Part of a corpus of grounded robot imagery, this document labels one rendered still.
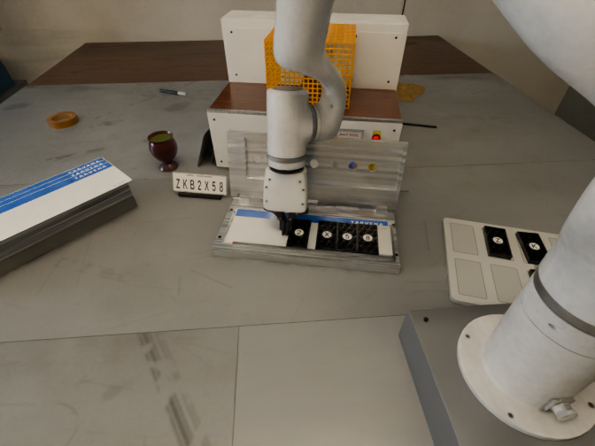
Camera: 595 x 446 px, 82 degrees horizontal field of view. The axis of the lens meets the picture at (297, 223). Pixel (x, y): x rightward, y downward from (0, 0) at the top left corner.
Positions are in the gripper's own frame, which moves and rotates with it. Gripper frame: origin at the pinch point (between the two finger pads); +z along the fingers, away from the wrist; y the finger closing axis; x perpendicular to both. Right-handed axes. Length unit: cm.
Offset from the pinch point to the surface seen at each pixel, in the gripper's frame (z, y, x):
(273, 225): 2.0, -3.8, 3.1
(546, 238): 2, 65, 9
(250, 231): 2.6, -9.1, 0.1
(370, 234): 1.2, 20.6, 1.3
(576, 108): 7, 189, 223
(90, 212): 0, -50, -2
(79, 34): -33, -158, 156
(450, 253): 3.7, 39.6, 0.3
